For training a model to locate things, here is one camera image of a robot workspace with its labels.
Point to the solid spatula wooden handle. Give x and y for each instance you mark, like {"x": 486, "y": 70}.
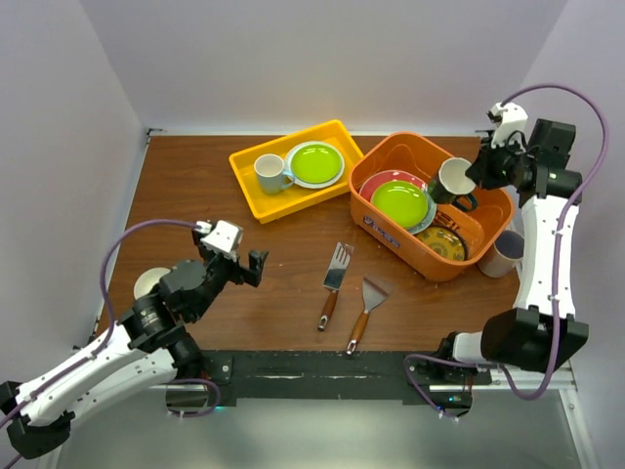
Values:
{"x": 375, "y": 291}

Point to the slotted spatula wooden handle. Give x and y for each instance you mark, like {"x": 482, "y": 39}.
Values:
{"x": 333, "y": 280}

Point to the yellow plastic tray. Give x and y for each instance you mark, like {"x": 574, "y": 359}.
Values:
{"x": 270, "y": 207}

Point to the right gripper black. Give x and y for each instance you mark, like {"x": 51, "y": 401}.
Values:
{"x": 479, "y": 170}

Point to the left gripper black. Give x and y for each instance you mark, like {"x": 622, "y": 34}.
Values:
{"x": 241, "y": 274}

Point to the yellow patterned plate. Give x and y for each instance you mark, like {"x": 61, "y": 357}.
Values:
{"x": 445, "y": 242}

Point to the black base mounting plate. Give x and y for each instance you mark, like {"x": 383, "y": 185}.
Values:
{"x": 336, "y": 376}

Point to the white cup green handle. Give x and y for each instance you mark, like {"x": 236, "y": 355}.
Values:
{"x": 451, "y": 185}

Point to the small white dish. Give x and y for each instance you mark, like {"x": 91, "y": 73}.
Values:
{"x": 148, "y": 280}

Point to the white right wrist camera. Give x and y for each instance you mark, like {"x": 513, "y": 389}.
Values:
{"x": 508, "y": 119}

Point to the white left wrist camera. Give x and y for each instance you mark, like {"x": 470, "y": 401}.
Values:
{"x": 221, "y": 237}

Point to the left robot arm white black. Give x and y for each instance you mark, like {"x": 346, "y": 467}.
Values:
{"x": 148, "y": 345}

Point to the red and teal plate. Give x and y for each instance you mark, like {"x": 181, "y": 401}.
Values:
{"x": 369, "y": 187}

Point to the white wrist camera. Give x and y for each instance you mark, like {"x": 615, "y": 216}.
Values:
{"x": 508, "y": 119}
{"x": 221, "y": 237}

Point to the white scalloped plate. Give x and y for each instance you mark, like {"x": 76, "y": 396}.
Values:
{"x": 308, "y": 185}

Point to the lime green plate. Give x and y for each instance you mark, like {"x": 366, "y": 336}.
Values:
{"x": 316, "y": 163}
{"x": 402, "y": 202}

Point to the light blue mug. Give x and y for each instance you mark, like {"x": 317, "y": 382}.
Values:
{"x": 272, "y": 174}

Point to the beige purple cup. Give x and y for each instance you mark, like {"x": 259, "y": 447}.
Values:
{"x": 503, "y": 255}

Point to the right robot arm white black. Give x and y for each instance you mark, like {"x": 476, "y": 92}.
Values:
{"x": 540, "y": 332}

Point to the orange plastic dish bin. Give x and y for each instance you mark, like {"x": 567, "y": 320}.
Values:
{"x": 422, "y": 158}

